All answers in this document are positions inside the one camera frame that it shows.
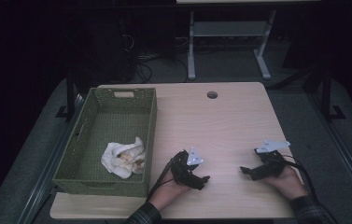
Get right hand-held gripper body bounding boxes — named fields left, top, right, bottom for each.
left=252, top=140, right=291, bottom=180

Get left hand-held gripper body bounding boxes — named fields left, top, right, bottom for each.
left=170, top=147, right=210, bottom=189

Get white cloth with brown print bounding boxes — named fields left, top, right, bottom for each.
left=100, top=136, right=147, bottom=179

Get green woven basket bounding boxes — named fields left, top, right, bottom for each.
left=51, top=87, right=158, bottom=198

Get person's right hand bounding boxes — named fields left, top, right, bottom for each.
left=265, top=166, right=308, bottom=201

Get person's left hand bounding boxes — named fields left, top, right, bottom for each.
left=148, top=172, right=193, bottom=213

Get black metal stand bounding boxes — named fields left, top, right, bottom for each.
left=319, top=66, right=346, bottom=121
left=55, top=68, right=78, bottom=120

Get aluminium rail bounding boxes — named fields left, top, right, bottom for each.
left=307, top=92, right=352, bottom=216
left=16, top=92, right=86, bottom=224

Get black floor cables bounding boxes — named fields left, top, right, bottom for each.
left=119, top=15, right=190, bottom=83

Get white metal table frame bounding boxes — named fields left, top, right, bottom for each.
left=176, top=0, right=321, bottom=81

